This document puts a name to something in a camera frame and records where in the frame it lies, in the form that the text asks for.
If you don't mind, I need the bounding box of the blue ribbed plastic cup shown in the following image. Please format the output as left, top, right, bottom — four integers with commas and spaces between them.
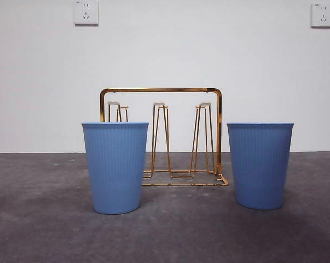
81, 121, 149, 215
226, 122, 294, 211

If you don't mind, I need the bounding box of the gold wire cup rack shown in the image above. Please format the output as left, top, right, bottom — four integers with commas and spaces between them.
99, 87, 229, 187

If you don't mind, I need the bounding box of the white wall socket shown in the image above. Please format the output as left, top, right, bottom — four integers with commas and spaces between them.
310, 2, 330, 28
73, 0, 99, 27

